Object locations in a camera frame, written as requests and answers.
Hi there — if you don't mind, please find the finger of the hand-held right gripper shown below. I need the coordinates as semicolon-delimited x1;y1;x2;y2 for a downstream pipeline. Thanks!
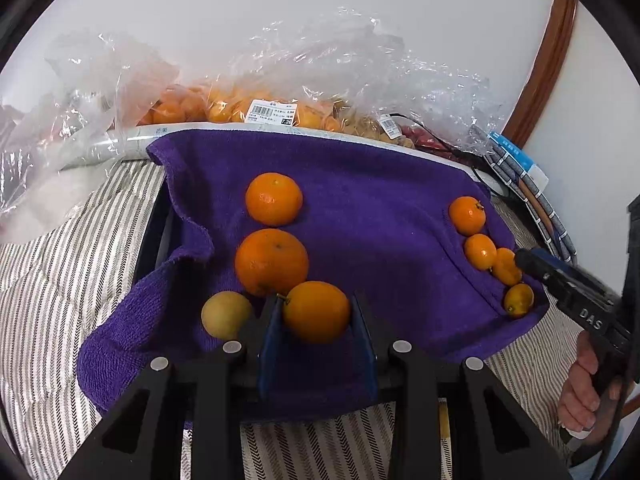
514;247;608;301

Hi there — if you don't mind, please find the brown wooden door frame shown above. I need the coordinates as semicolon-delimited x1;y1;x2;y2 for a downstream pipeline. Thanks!
502;0;578;148

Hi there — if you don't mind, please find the black cable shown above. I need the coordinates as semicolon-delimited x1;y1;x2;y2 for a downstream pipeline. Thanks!
390;112;511;198

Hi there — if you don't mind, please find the striped cloth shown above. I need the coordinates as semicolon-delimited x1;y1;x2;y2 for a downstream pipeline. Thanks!
0;160;591;480

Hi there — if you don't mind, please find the person's right hand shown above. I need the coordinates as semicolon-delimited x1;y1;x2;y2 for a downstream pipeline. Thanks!
556;332;626;445

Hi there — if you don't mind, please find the crumpled clear plastic bag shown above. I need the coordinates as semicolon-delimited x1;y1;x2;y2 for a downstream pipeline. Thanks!
0;30;181;241

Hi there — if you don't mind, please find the clear bag of red produce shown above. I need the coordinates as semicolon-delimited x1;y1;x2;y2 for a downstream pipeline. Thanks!
390;35;501;156

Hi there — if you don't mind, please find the purple towel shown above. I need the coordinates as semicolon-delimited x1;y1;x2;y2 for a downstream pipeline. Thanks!
77;128;551;423

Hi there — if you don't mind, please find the small yellow-green pear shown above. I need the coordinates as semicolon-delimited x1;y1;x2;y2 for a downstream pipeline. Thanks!
201;290;253;341

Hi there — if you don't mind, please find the small mandarin orange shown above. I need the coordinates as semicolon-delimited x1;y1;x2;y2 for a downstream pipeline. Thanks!
464;233;498;272
448;196;487;236
491;247;523;287
503;283;535;318

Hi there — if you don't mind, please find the large orange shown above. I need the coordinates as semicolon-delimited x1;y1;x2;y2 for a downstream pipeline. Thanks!
234;228;310;297

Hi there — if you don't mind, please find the blue and white box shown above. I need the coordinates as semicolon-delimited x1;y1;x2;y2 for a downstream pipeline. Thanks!
487;130;551;188

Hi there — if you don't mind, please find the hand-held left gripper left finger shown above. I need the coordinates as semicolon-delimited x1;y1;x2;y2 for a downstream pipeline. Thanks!
59;294;286;480

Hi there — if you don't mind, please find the clear bag of oranges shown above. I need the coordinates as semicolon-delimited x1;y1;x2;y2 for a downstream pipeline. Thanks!
135;20;346;133

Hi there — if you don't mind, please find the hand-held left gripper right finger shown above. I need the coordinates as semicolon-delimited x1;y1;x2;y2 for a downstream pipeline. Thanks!
350;290;571;480

